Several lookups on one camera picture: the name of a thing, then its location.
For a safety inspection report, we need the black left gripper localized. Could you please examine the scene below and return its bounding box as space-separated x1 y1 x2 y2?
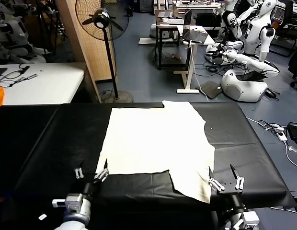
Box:
75 158 110 190

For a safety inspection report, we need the black metal frame desk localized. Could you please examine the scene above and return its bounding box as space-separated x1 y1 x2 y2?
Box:
155 18 187 70

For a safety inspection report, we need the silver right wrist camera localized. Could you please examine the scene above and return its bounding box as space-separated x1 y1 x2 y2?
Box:
239 210 260 228

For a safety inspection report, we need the black power adapter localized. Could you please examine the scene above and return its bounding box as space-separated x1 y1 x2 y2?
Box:
286 122 297 144

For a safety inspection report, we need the white-legged standing desk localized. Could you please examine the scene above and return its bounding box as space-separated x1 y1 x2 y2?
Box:
173 23 216 94

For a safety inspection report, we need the open dark laptop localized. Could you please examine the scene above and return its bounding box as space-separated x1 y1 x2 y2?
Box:
183 9 209 44

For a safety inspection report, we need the white hanging desk cable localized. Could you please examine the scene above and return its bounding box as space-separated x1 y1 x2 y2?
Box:
188 39 211 103

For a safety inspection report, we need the black table cover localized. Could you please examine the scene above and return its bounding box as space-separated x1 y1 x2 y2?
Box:
0 102 297 216

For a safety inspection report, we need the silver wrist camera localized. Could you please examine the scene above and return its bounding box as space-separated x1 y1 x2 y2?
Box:
239 210 260 228
52 193 83 211

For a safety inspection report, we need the black pedestal fan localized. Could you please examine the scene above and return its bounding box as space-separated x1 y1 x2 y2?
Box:
75 0 134 103

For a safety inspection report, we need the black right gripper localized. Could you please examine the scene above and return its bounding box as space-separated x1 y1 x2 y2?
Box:
208 164 245 196

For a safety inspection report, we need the black computer monitor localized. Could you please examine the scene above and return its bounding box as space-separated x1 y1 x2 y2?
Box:
195 12 222 31

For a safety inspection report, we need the white grey background robot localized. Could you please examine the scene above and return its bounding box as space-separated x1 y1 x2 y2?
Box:
0 0 47 64

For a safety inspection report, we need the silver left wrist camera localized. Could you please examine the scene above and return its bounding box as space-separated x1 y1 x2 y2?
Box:
52 193 83 211

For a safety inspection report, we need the black floor cable coil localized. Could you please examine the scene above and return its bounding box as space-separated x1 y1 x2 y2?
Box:
202 58 225 74

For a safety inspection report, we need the small white robot base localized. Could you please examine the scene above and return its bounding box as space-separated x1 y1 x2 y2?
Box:
149 23 178 39

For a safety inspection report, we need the cream cotton shirt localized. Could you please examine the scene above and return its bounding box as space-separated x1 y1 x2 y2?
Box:
95 100 216 204

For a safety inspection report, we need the white power strip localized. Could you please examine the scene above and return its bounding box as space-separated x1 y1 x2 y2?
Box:
274 126 288 142

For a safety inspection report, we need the white humanoid robot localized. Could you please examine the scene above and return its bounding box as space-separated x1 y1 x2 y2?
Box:
243 0 277 60
220 0 259 46

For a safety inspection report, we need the black cable with adapter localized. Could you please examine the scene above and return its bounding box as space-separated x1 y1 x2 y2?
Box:
0 63 31 88

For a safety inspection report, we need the white side table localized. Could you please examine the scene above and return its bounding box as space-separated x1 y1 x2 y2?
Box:
0 62 86 106

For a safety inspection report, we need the light wooden partition panel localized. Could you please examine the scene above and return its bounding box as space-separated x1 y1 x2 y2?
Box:
56 0 117 103

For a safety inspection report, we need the black office chair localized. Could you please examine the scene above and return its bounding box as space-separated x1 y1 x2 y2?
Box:
287 40 297 91
270 0 297 58

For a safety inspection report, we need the white floor cable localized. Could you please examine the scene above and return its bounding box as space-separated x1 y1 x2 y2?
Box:
245 116 297 166

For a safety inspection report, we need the black tripod stand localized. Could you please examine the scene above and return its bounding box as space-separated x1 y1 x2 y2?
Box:
35 0 68 48

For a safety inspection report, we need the white flat floor board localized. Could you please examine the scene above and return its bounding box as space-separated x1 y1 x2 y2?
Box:
138 37 159 45

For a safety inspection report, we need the large white robot base shell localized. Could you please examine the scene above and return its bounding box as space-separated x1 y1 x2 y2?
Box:
220 69 269 103

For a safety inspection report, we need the black flat floor panel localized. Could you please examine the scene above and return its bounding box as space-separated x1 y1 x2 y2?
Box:
200 80 223 99

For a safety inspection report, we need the silver usb hub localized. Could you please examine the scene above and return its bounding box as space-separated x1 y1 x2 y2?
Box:
15 73 38 83

